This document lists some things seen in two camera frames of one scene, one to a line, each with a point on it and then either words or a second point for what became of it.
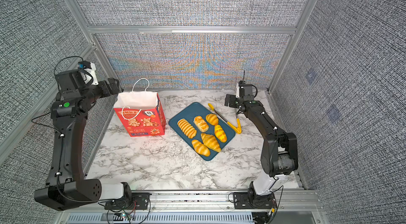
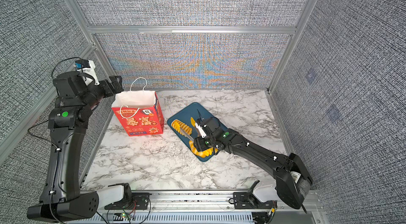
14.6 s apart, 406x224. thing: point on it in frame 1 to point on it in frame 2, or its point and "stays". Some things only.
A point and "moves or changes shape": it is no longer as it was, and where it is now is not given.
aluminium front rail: x=205 y=207 stays
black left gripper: x=113 y=86 stays
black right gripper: x=232 y=102 to x=199 y=144
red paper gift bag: x=140 y=111 stays
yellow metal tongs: x=238 y=130 to x=204 y=154
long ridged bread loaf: x=186 y=128 moves or changes shape
